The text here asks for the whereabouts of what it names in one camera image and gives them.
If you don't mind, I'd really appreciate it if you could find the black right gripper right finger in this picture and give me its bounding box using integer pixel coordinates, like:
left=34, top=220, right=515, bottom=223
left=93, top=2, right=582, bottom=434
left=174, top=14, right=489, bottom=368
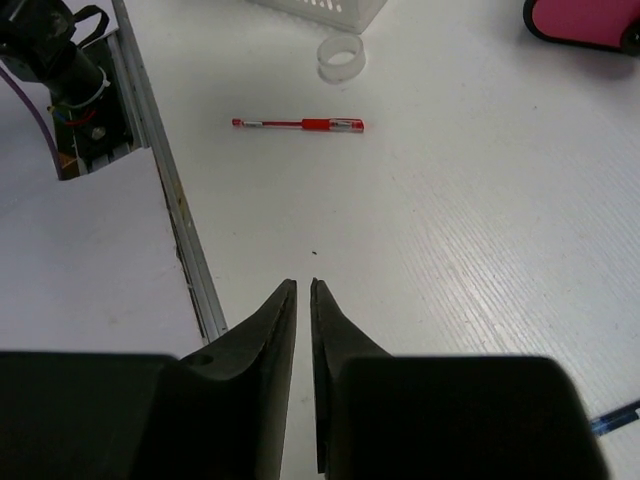
left=310, top=280, right=609, bottom=479

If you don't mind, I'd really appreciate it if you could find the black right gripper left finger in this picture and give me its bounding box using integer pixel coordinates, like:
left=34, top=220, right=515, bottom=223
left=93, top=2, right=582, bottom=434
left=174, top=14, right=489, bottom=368
left=1, top=280, right=297, bottom=479

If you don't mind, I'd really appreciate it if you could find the blue ballpoint pen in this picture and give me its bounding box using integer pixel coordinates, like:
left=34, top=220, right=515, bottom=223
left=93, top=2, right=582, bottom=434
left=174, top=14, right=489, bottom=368
left=590, top=402, right=640, bottom=437

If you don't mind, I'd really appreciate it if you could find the red gel pen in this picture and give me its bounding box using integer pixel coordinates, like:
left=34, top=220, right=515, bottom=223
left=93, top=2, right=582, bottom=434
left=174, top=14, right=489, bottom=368
left=231, top=118, right=365, bottom=134

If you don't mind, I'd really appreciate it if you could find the black pink drawer organizer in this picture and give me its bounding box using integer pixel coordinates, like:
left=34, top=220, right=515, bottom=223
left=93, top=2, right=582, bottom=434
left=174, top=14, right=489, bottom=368
left=523, top=0, right=639, bottom=57

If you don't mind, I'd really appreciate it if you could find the clear tape roll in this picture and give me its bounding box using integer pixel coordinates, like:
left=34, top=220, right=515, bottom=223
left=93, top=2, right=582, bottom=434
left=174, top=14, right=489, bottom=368
left=316, top=34, right=367, bottom=84

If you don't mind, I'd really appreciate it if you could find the white perforated file tray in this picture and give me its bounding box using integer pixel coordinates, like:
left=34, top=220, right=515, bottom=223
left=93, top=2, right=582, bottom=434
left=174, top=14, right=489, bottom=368
left=255, top=0, right=387, bottom=34

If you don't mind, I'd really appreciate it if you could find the aluminium table edge rail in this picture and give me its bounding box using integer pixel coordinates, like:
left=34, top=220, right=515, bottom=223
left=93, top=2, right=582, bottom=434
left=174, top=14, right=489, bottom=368
left=113, top=1, right=228, bottom=342

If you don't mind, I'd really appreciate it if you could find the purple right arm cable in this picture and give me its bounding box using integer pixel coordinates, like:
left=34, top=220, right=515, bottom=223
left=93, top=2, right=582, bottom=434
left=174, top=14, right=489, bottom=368
left=0, top=67, right=64, bottom=179

